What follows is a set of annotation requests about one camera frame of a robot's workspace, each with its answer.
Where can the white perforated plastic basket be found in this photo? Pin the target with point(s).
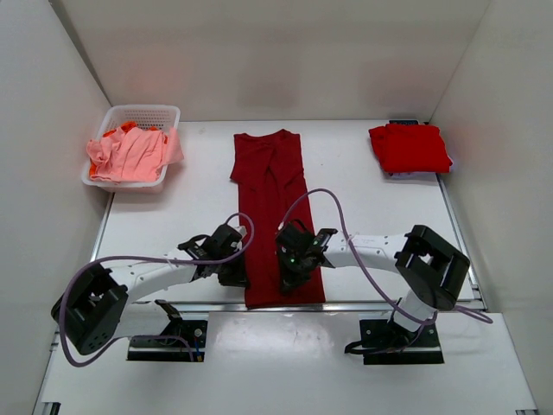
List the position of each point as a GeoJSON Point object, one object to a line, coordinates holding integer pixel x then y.
{"type": "Point", "coordinates": [133, 149]}

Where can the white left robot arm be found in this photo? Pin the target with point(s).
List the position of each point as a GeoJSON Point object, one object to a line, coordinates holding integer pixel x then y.
{"type": "Point", "coordinates": [108, 302]}

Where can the dark red t-shirt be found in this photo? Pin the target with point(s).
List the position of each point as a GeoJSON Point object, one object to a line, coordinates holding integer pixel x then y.
{"type": "Point", "coordinates": [270, 177]}

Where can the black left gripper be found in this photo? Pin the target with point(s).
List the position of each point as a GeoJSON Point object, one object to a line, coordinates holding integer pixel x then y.
{"type": "Point", "coordinates": [233, 275]}

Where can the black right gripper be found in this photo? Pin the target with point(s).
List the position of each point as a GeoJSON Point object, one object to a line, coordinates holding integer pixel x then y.
{"type": "Point", "coordinates": [292, 277]}

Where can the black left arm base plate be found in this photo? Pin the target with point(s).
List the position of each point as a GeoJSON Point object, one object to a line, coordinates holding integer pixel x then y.
{"type": "Point", "coordinates": [173, 343]}

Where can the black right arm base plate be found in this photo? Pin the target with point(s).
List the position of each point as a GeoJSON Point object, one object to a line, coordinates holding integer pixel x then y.
{"type": "Point", "coordinates": [384, 343]}

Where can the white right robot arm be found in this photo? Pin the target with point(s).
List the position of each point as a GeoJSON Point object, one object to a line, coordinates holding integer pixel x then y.
{"type": "Point", "coordinates": [433, 269]}

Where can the aluminium front rail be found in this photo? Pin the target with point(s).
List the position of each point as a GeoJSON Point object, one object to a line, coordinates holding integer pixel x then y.
{"type": "Point", "coordinates": [205, 307]}

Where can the dark blue object at wall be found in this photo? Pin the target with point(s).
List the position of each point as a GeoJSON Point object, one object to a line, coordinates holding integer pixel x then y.
{"type": "Point", "coordinates": [403, 122]}

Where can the bright red folded t-shirt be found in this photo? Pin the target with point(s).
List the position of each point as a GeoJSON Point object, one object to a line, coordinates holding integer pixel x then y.
{"type": "Point", "coordinates": [410, 148]}

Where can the aluminium table edge rail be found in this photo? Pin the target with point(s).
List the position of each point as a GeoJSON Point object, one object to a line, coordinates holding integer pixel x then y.
{"type": "Point", "coordinates": [471, 274]}

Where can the pink crumpled t-shirt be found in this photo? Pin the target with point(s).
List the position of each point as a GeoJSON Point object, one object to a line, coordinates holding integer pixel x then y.
{"type": "Point", "coordinates": [129, 155]}

